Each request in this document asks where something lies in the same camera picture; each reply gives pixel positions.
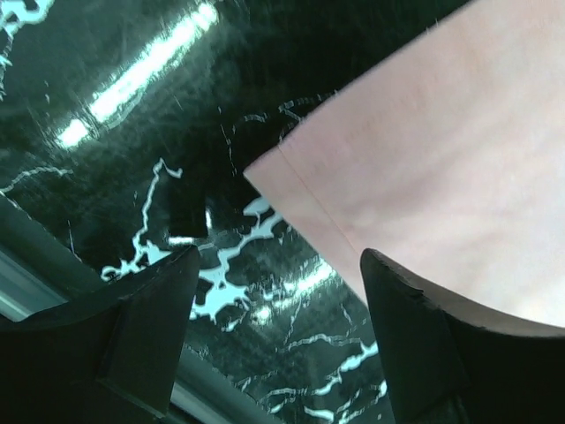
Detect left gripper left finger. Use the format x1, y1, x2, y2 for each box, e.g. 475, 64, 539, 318
1, 246, 200, 423

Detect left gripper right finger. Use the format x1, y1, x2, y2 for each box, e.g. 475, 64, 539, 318
360, 249, 564, 423

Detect salmon pink t shirt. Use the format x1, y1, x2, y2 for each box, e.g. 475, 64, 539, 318
245, 0, 564, 326

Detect black marble pattern mat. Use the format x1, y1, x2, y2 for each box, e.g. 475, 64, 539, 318
1, 1, 459, 423

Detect aluminium rail frame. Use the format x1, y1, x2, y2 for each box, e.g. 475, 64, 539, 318
0, 246, 266, 424

